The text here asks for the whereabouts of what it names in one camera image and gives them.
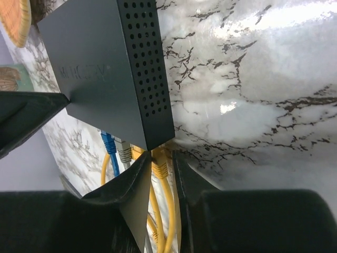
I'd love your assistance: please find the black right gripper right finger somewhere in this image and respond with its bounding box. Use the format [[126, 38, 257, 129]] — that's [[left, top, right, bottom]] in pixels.
[[172, 152, 336, 252]]

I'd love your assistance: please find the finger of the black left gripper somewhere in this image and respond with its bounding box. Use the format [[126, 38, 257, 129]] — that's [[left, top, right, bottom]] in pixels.
[[1, 91, 70, 158]]

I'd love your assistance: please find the orange woven square mat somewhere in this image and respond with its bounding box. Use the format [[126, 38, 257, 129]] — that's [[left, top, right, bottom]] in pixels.
[[0, 0, 32, 48]]

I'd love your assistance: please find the blue ethernet cable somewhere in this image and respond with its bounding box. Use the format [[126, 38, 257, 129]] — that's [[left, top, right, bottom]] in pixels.
[[100, 130, 121, 177]]

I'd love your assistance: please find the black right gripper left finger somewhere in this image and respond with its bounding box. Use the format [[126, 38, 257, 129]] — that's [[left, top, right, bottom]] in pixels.
[[1, 151, 151, 252]]

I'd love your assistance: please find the yellow ethernet cable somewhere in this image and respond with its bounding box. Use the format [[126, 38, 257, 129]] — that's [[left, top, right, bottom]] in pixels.
[[101, 146, 182, 253]]

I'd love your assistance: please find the grey ethernet cable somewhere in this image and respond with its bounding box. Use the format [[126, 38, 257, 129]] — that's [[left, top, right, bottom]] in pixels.
[[114, 138, 132, 169]]

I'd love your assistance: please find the black network switch box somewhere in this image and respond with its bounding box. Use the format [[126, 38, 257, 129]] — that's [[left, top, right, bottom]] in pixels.
[[38, 0, 175, 150]]

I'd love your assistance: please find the cream ceramic mug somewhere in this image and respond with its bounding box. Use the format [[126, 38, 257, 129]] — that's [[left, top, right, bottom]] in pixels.
[[0, 64, 34, 92]]

